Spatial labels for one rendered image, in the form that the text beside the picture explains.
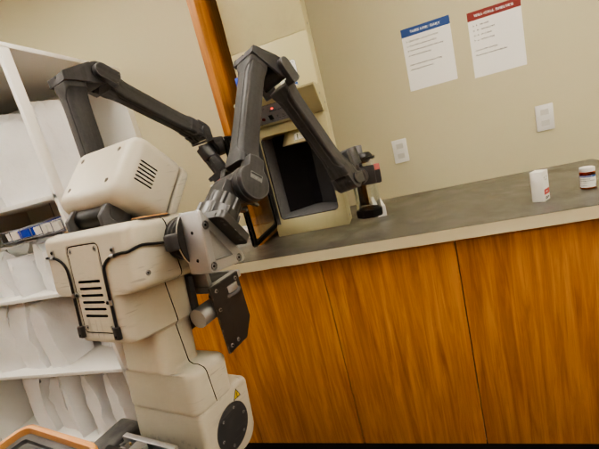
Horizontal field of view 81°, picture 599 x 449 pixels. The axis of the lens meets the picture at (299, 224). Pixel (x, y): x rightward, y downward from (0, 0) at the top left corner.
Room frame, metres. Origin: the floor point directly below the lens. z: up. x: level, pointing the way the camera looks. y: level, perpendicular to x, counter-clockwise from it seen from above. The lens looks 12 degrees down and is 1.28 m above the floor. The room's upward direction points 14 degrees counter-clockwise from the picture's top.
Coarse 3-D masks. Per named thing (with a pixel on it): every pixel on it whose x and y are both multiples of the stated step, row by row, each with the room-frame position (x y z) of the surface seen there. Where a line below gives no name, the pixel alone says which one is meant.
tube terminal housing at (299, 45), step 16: (304, 32) 1.43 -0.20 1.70; (272, 48) 1.47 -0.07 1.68; (288, 48) 1.45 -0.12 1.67; (304, 48) 1.43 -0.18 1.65; (304, 64) 1.43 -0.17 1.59; (304, 80) 1.44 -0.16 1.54; (320, 80) 1.49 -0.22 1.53; (320, 112) 1.43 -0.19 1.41; (272, 128) 1.49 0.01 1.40; (288, 128) 1.47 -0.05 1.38; (336, 192) 1.43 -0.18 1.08; (288, 224) 1.50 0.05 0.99; (304, 224) 1.48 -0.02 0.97; (320, 224) 1.46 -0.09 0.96; (336, 224) 1.44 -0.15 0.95
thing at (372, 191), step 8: (368, 160) 1.27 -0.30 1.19; (368, 184) 1.27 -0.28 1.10; (376, 184) 1.29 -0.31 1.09; (360, 192) 1.28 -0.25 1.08; (368, 192) 1.27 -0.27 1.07; (376, 192) 1.28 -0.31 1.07; (360, 200) 1.28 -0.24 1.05; (368, 200) 1.27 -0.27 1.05; (376, 200) 1.28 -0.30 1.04; (360, 208) 1.29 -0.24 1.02; (368, 208) 1.27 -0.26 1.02
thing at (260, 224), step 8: (224, 136) 1.22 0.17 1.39; (224, 144) 1.20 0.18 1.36; (264, 200) 1.42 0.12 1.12; (248, 208) 1.24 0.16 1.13; (256, 208) 1.31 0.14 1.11; (264, 208) 1.39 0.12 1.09; (256, 216) 1.29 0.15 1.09; (264, 216) 1.37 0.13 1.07; (272, 216) 1.46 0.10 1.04; (248, 224) 1.20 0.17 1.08; (256, 224) 1.27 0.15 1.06; (264, 224) 1.35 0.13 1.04; (272, 224) 1.44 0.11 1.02; (256, 232) 1.25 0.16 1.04; (264, 232) 1.33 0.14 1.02
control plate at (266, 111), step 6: (276, 102) 1.38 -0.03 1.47; (264, 108) 1.40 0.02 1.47; (276, 108) 1.40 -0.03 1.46; (282, 108) 1.40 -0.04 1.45; (264, 114) 1.42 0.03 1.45; (270, 114) 1.42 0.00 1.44; (276, 114) 1.42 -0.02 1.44; (282, 114) 1.42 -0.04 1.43; (270, 120) 1.45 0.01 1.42; (276, 120) 1.45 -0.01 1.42
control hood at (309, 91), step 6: (300, 84) 1.33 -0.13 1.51; (306, 84) 1.32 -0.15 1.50; (312, 84) 1.32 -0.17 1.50; (300, 90) 1.34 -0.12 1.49; (306, 90) 1.34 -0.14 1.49; (312, 90) 1.34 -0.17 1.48; (318, 90) 1.39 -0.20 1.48; (306, 96) 1.36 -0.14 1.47; (312, 96) 1.36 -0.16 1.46; (318, 96) 1.36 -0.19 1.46; (264, 102) 1.38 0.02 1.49; (270, 102) 1.38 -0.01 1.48; (306, 102) 1.38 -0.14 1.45; (312, 102) 1.38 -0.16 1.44; (318, 102) 1.38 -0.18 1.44; (312, 108) 1.39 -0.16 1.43; (318, 108) 1.39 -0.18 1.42; (282, 120) 1.45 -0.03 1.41; (264, 126) 1.47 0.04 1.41
